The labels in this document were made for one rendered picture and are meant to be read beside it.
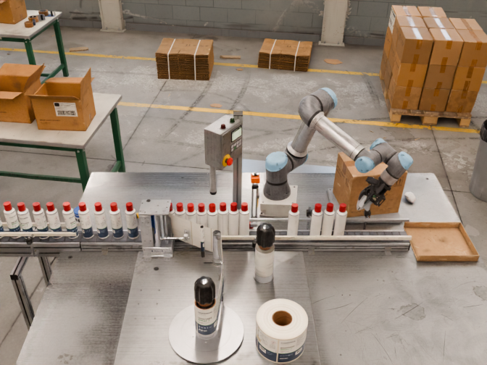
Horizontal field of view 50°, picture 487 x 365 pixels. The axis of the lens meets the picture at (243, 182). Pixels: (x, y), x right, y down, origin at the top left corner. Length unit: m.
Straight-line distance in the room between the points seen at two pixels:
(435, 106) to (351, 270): 3.42
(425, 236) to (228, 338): 1.24
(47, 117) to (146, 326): 2.05
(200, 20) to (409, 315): 6.12
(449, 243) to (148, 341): 1.59
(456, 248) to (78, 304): 1.86
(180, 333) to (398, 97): 4.02
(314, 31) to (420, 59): 2.55
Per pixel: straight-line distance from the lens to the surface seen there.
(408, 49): 5.47
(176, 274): 2.46
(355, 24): 7.72
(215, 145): 2.34
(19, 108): 4.05
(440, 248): 2.85
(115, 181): 3.18
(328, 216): 2.57
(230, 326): 2.23
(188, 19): 7.91
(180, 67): 6.41
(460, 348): 2.43
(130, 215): 2.57
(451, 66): 5.63
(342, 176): 2.86
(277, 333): 2.04
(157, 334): 2.24
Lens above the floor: 2.61
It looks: 35 degrees down
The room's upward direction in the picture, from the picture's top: 1 degrees clockwise
